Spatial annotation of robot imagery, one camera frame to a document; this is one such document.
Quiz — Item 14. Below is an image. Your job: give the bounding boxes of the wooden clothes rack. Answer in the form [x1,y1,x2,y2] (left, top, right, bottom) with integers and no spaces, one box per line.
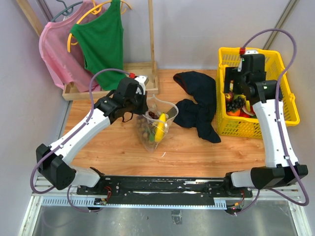
[17,0,159,101]

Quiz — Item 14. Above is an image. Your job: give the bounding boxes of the yellow plastic basket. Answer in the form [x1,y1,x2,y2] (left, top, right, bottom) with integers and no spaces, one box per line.
[216,47,300,139]

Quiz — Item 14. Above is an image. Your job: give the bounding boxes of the grey clothes hanger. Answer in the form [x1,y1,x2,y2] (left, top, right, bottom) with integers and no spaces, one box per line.
[51,0,83,22]

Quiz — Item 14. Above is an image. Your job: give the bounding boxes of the orange fruit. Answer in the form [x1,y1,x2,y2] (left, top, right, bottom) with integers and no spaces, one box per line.
[226,109,241,117]

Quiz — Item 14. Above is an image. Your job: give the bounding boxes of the yellow banana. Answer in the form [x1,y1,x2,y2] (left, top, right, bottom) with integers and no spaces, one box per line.
[155,113,166,143]

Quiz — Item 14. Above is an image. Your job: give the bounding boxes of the clear zip top bag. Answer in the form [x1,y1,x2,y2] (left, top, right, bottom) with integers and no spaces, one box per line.
[135,96,179,152]

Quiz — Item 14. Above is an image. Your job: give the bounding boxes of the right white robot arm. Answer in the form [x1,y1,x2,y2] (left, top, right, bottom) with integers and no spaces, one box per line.
[223,50,308,197]

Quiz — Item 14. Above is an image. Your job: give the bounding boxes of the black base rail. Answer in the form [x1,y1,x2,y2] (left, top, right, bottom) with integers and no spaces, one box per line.
[76,176,252,207]

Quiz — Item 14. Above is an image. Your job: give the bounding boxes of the green tank top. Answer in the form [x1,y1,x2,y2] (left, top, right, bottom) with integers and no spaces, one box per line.
[69,0,129,91]

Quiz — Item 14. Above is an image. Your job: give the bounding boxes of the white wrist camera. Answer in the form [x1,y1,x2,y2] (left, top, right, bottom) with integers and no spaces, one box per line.
[237,49,258,72]
[135,75,149,95]

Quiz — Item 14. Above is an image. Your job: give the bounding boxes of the yellow clothes hanger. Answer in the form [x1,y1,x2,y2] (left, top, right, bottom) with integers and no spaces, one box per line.
[67,0,132,53]

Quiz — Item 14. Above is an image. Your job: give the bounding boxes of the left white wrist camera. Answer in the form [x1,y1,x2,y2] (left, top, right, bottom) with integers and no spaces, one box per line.
[135,75,149,95]

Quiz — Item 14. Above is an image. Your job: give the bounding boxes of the black grape bunch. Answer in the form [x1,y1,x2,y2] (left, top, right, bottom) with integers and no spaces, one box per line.
[226,96,246,112]

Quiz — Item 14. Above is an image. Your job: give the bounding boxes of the red grape bunch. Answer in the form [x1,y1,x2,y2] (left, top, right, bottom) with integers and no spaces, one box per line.
[148,111,159,119]

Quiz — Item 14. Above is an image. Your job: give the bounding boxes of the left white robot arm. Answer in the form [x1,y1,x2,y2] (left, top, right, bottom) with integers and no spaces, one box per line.
[36,76,149,195]

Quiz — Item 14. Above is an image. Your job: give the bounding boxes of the brown longan fruit bunch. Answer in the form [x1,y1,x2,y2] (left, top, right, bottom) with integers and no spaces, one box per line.
[136,116,156,147]

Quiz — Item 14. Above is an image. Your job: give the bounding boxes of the watermelon slice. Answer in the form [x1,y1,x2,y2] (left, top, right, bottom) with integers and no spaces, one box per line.
[240,106,255,118]

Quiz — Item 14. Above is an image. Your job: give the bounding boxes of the dark navy cloth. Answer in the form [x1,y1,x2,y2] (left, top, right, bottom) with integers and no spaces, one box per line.
[173,71,221,144]

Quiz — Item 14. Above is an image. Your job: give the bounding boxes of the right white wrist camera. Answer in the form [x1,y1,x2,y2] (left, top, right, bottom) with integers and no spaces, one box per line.
[237,49,258,72]

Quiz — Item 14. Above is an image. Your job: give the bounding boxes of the pink shirt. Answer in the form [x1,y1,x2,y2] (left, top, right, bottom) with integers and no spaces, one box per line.
[39,0,94,92]

